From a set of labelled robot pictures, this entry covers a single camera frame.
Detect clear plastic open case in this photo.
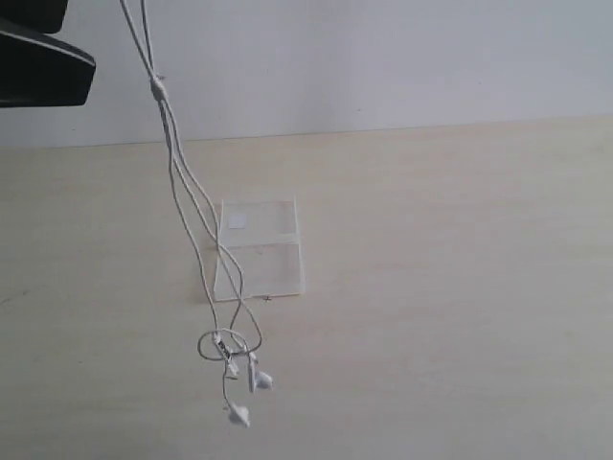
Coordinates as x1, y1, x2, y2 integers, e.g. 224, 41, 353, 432
214, 198, 306, 302

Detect white wired earphones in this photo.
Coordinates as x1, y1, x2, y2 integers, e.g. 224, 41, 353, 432
120, 1, 274, 428

